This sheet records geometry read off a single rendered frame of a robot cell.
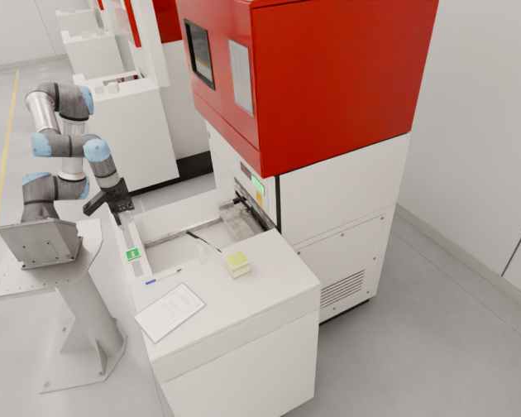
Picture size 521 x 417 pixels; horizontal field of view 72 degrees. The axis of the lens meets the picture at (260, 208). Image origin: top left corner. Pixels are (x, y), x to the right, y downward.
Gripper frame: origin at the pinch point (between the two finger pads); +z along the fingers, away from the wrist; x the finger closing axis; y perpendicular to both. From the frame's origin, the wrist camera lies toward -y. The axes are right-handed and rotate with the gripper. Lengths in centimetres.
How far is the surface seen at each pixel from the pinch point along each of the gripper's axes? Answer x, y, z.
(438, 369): -67, 129, 111
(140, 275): -12.2, 1.0, 15.1
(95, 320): 29, -30, 75
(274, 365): -50, 38, 53
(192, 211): 33, 34, 29
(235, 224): 5, 47, 23
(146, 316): -33.4, -0.8, 13.9
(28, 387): 33, -78, 111
